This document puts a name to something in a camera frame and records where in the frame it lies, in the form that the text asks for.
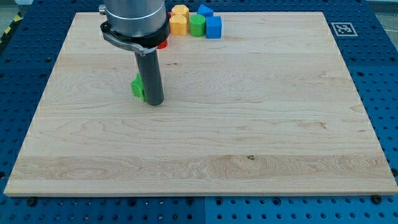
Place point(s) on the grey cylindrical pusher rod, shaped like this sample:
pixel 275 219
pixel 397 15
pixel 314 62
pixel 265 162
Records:
pixel 149 70

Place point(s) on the yellow heart block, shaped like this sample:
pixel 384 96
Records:
pixel 178 25

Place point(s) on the blue cube block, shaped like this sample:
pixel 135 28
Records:
pixel 213 27

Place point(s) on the red block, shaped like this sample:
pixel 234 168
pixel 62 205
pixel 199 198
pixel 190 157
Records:
pixel 163 45

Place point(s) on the white fiducial marker tag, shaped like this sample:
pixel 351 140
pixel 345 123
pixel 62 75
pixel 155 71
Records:
pixel 344 29

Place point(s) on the green cylinder block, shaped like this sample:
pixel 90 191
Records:
pixel 197 25

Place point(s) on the yellow hexagon block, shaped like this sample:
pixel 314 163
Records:
pixel 182 10

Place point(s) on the blue triangle block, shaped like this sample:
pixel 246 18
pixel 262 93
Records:
pixel 205 11

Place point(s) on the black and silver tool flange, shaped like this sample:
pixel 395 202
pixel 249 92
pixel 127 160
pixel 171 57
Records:
pixel 142 31

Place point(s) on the wooden board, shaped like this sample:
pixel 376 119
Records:
pixel 269 109

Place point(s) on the green star block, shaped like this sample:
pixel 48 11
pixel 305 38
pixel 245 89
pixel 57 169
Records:
pixel 138 88

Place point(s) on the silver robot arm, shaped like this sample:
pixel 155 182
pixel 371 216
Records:
pixel 134 9

